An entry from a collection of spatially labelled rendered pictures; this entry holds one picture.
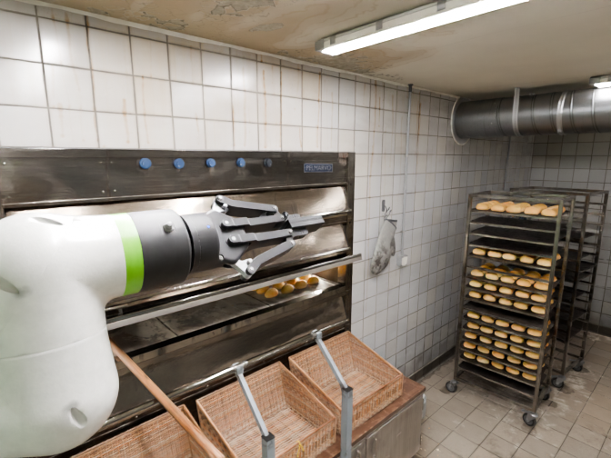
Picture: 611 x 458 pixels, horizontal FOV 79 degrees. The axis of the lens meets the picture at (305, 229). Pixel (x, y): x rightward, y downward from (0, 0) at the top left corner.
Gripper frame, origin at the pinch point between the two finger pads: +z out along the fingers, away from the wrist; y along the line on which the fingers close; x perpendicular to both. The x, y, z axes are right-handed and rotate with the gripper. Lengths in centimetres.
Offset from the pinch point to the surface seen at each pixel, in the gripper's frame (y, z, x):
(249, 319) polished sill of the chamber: -20, 68, -145
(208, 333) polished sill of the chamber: -20, 43, -145
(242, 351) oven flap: -7, 62, -156
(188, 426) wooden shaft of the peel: 18, 4, -96
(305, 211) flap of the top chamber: -63, 108, -106
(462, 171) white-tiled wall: -79, 310, -96
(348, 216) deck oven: -59, 150, -113
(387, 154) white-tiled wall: -90, 191, -86
